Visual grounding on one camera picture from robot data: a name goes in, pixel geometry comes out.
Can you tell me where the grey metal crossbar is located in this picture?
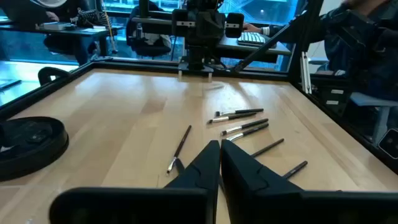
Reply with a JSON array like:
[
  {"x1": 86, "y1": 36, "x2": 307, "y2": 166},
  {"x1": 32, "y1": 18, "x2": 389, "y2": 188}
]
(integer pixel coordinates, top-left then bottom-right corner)
[{"x1": 130, "y1": 16, "x2": 188, "y2": 26}]

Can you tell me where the black frame handle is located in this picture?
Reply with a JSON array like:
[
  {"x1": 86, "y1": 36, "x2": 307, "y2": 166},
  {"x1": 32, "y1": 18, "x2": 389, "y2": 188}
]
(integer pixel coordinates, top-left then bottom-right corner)
[{"x1": 37, "y1": 66, "x2": 71, "y2": 86}]

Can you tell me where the yellow stick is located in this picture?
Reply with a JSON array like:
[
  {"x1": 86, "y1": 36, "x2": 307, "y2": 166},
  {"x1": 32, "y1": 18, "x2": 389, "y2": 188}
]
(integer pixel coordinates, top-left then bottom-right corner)
[{"x1": 102, "y1": 4, "x2": 119, "y2": 54}]

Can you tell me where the black aluminium table frame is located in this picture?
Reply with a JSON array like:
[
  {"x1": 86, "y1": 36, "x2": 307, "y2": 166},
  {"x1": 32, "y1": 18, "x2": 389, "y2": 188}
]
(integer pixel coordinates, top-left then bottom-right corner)
[{"x1": 0, "y1": 0, "x2": 398, "y2": 175}]

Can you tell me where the white keyboard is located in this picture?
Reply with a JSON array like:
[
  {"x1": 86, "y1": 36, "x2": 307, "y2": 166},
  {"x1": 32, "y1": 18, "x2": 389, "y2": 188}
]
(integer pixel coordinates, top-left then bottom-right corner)
[{"x1": 237, "y1": 30, "x2": 267, "y2": 48}]

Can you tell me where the grey box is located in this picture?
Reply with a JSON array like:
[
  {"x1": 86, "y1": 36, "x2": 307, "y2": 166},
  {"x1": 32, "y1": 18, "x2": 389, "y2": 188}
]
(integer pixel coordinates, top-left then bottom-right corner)
[{"x1": 39, "y1": 21, "x2": 78, "y2": 32}]

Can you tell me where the person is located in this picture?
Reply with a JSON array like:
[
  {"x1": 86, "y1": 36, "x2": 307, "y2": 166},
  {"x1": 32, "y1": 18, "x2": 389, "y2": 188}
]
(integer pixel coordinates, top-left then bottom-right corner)
[
  {"x1": 43, "y1": 0, "x2": 110, "y2": 29},
  {"x1": 243, "y1": 0, "x2": 398, "y2": 103}
]

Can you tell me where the person's hand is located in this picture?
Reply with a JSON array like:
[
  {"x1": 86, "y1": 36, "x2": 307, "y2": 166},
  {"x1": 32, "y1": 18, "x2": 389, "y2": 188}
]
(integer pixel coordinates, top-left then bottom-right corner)
[{"x1": 243, "y1": 22, "x2": 262, "y2": 34}]

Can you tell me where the black equipment box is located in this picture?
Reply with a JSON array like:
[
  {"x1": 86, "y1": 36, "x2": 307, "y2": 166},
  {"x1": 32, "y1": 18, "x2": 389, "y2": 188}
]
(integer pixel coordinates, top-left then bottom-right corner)
[{"x1": 310, "y1": 70, "x2": 355, "y2": 118}]

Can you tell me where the silver aluminium bracket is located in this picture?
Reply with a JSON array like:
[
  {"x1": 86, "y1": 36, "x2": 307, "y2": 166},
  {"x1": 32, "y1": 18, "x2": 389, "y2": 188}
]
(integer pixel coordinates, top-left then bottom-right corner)
[{"x1": 299, "y1": 50, "x2": 313, "y2": 95}]

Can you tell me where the black desk lamp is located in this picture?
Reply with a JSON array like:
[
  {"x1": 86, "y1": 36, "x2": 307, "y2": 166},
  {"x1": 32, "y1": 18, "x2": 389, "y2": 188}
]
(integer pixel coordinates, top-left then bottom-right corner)
[{"x1": 0, "y1": 116, "x2": 70, "y2": 182}]

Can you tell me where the black chair with clothes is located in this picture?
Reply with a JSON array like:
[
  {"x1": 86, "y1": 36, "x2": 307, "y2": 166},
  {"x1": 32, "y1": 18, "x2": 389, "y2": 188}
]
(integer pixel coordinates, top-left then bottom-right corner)
[{"x1": 125, "y1": 0, "x2": 174, "y2": 59}]

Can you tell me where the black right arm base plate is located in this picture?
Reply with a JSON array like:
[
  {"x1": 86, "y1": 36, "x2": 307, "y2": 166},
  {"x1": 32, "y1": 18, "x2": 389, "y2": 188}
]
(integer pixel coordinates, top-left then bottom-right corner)
[{"x1": 178, "y1": 60, "x2": 216, "y2": 75}]

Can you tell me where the black rounded device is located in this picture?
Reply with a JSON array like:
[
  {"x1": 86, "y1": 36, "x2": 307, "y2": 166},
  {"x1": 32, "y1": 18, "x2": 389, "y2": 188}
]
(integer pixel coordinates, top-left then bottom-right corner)
[{"x1": 377, "y1": 127, "x2": 398, "y2": 160}]

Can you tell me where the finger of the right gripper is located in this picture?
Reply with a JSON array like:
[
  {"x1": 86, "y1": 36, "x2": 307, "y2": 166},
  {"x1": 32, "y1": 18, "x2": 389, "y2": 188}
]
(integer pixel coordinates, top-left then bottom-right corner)
[
  {"x1": 206, "y1": 11, "x2": 245, "y2": 46},
  {"x1": 172, "y1": 8, "x2": 208, "y2": 47}
]

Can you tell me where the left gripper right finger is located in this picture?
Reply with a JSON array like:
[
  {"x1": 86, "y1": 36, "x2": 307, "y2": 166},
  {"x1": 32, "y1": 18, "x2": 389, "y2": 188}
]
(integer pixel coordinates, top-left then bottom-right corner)
[{"x1": 220, "y1": 139, "x2": 398, "y2": 224}]

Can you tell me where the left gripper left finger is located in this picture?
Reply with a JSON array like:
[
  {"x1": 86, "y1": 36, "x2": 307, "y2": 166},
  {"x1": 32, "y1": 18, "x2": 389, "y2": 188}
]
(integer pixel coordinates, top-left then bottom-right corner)
[{"x1": 49, "y1": 139, "x2": 221, "y2": 224}]

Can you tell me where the white paper sheet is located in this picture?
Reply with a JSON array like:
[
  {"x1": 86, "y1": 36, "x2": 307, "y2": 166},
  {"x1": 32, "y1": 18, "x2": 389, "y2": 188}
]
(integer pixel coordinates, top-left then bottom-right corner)
[{"x1": 81, "y1": 26, "x2": 107, "y2": 34}]

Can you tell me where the grey office desk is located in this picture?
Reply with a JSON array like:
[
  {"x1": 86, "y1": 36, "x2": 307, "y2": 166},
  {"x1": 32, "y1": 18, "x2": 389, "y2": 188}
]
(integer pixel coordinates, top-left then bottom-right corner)
[
  {"x1": 349, "y1": 91, "x2": 398, "y2": 147},
  {"x1": 216, "y1": 34, "x2": 292, "y2": 60}
]

